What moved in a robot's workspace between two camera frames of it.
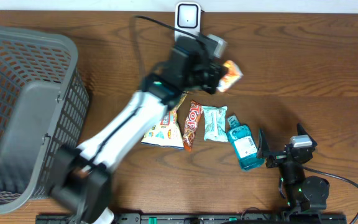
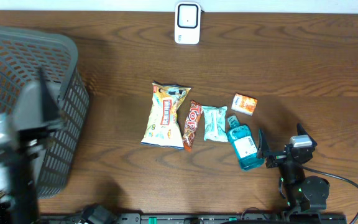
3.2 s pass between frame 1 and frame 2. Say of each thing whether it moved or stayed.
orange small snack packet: moved
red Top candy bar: stayed
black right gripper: stayed
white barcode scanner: stayed
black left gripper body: moved
